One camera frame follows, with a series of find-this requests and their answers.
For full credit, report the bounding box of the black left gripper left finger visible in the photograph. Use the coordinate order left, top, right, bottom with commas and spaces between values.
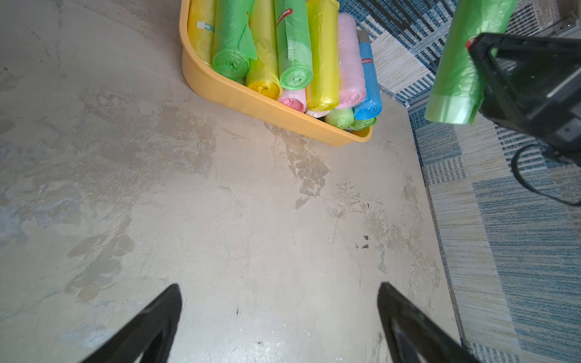
84, 284, 182, 362

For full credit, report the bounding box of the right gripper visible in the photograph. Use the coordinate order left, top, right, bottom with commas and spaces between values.
467, 33, 580, 166

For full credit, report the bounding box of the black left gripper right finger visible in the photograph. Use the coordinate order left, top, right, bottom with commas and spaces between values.
377, 282, 478, 363

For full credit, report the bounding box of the green roll with red label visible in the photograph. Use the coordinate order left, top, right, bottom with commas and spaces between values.
425, 0, 517, 125

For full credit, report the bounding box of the blue trash bag roll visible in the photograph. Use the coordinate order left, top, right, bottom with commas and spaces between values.
354, 30, 383, 120

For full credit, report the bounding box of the fat green roll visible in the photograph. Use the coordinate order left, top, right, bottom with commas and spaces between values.
347, 117, 378, 132

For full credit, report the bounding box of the pink roll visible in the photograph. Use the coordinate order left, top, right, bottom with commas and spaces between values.
278, 89, 307, 113
337, 12, 366, 109

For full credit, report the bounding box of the light green roll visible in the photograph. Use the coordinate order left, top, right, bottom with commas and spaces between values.
325, 108, 355, 130

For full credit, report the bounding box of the short green roll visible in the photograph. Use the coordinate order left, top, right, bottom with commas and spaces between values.
273, 0, 313, 91

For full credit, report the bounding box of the yellow trash bag roll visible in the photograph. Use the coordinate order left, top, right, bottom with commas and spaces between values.
187, 0, 216, 67

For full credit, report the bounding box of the white roll with blue band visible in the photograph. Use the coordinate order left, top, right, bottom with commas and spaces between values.
306, 110, 330, 119

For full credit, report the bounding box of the yellow plastic storage box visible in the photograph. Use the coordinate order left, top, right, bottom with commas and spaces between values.
179, 0, 373, 146

